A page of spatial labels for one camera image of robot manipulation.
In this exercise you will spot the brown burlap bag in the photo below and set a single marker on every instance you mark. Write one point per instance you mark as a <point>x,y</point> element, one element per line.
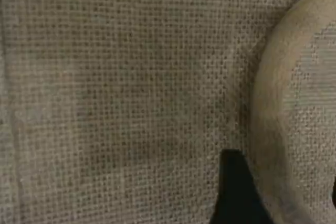
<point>105,77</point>

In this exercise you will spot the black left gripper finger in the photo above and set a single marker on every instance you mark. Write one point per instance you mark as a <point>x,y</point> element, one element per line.
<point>236,195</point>
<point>334,192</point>

